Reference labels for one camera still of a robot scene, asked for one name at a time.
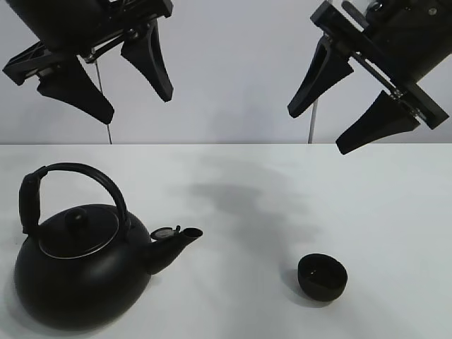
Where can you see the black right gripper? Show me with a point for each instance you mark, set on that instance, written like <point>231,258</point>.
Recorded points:
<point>398,43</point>

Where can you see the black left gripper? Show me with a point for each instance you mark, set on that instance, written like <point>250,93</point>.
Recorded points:
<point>70,30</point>

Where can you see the small black teacup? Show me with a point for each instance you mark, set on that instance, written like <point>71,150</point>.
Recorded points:
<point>321,277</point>

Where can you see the black metal tea kettle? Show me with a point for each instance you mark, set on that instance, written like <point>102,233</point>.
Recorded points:
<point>87,265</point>

